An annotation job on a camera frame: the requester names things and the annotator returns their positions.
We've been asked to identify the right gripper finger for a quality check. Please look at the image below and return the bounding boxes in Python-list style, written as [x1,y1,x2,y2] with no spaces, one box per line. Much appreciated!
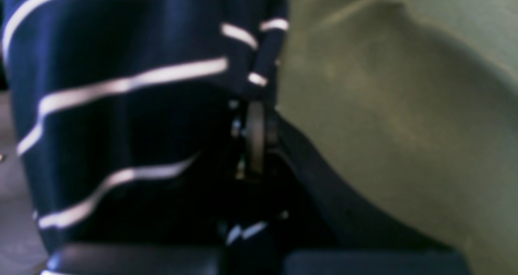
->
[245,102,471,275]

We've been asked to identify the navy white striped T-shirt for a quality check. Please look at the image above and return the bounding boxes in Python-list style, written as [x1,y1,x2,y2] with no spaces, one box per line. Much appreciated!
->
[1,0,289,275]

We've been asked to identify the light green table cloth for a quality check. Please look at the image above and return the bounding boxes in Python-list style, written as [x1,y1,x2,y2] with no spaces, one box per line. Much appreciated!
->
[279,0,517,275]

